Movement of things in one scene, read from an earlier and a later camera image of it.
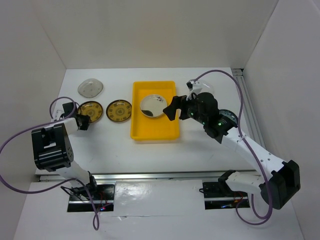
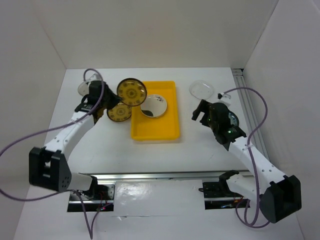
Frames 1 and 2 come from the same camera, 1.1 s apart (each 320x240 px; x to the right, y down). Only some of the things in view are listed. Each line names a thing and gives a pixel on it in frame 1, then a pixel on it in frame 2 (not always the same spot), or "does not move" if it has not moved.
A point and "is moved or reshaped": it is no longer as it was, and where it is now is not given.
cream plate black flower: (152, 105) does not move
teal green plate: (230, 115) does not move
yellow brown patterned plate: (92, 108) is moved or reshaped
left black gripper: (85, 119) → (115, 98)
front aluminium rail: (151, 177) does not move
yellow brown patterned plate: (118, 110) does not move
